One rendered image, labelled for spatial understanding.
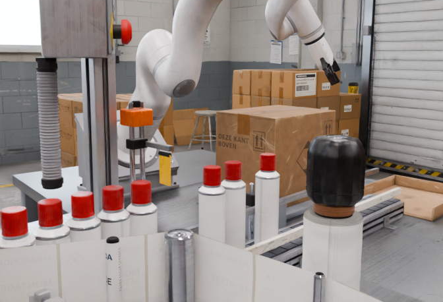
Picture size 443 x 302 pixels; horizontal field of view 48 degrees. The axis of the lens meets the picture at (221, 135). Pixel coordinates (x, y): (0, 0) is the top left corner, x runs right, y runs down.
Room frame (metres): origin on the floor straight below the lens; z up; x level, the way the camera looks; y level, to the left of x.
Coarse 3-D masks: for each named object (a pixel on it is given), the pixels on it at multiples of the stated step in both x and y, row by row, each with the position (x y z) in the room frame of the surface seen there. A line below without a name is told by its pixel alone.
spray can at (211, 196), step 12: (204, 168) 0.89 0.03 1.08; (216, 168) 0.89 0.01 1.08; (204, 180) 0.89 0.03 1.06; (216, 180) 0.89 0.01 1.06; (204, 192) 0.88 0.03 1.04; (216, 192) 0.88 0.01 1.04; (204, 204) 0.88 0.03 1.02; (216, 204) 0.88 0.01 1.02; (204, 216) 0.88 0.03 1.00; (216, 216) 0.88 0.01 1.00; (204, 228) 0.88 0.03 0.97; (216, 228) 0.88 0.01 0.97
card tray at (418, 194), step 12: (384, 180) 1.67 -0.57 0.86; (396, 180) 1.73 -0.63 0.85; (408, 180) 1.70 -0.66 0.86; (420, 180) 1.67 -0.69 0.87; (372, 192) 1.62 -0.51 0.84; (384, 192) 1.63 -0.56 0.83; (408, 192) 1.63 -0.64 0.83; (420, 192) 1.63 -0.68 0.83; (432, 192) 1.63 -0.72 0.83; (408, 204) 1.49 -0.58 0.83; (420, 204) 1.49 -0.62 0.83; (432, 204) 1.49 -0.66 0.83; (420, 216) 1.37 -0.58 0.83; (432, 216) 1.34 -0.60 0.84
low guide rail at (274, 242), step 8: (392, 192) 1.35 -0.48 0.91; (400, 192) 1.39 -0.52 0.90; (368, 200) 1.26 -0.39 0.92; (376, 200) 1.28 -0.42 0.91; (384, 200) 1.32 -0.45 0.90; (360, 208) 1.22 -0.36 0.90; (288, 232) 1.02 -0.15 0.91; (296, 232) 1.03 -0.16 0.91; (272, 240) 0.97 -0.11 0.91; (280, 240) 0.99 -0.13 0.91; (288, 240) 1.01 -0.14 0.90; (248, 248) 0.93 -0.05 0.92; (256, 248) 0.93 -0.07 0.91; (264, 248) 0.95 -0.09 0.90; (272, 248) 0.97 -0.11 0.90
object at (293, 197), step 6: (372, 168) 1.43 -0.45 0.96; (378, 168) 1.43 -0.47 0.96; (366, 174) 1.38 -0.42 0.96; (372, 174) 1.41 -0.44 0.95; (300, 192) 1.17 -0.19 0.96; (306, 192) 1.17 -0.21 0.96; (282, 198) 1.11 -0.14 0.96; (288, 198) 1.12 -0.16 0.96; (294, 198) 1.14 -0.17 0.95; (300, 198) 1.16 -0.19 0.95; (282, 204) 1.11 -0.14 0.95; (246, 210) 1.02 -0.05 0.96; (252, 210) 1.03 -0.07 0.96; (246, 216) 1.02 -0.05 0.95; (186, 228) 0.91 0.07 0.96; (192, 228) 0.91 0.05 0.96
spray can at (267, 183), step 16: (272, 160) 1.01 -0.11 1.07; (256, 176) 1.01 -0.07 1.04; (272, 176) 1.00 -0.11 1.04; (256, 192) 1.01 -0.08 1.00; (272, 192) 1.00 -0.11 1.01; (256, 208) 1.01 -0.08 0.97; (272, 208) 1.00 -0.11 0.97; (256, 224) 1.01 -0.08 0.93; (272, 224) 1.00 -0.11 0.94; (256, 240) 1.01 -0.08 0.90
